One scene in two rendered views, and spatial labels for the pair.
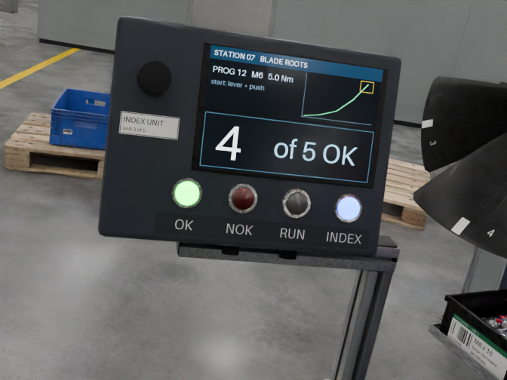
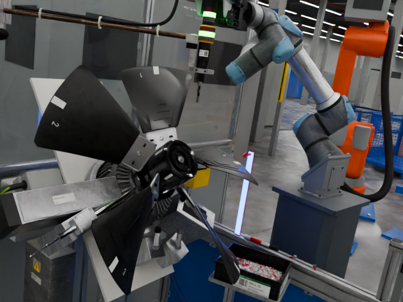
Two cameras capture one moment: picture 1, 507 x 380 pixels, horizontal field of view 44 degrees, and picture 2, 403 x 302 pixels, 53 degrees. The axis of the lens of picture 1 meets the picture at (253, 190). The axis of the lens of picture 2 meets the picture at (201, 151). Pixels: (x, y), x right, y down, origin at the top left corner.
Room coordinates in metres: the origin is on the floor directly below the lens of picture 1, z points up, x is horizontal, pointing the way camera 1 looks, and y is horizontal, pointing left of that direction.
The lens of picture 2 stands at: (1.82, 0.34, 1.49)
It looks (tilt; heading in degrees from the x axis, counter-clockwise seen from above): 13 degrees down; 231
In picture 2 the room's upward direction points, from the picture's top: 8 degrees clockwise
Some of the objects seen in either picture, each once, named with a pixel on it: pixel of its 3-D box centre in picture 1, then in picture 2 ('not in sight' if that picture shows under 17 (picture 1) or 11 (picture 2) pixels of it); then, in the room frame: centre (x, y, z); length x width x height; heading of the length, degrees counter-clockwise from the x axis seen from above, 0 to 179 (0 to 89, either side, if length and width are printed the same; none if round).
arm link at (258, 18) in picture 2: not in sight; (247, 15); (0.93, -0.63, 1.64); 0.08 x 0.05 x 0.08; 103
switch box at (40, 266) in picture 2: not in sight; (48, 276); (1.41, -0.86, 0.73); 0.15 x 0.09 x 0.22; 103
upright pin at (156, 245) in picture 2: not in sight; (156, 237); (1.23, -0.53, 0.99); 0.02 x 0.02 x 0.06
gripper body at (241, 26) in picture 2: not in sight; (233, 12); (1.01, -0.61, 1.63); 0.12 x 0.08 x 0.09; 13
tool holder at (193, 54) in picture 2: not in sight; (200, 54); (1.12, -0.59, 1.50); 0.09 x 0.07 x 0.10; 138
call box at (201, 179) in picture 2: not in sight; (187, 172); (0.83, -0.95, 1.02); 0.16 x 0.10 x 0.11; 103
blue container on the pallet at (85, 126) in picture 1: (90, 118); not in sight; (3.86, 1.09, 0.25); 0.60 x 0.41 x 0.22; 11
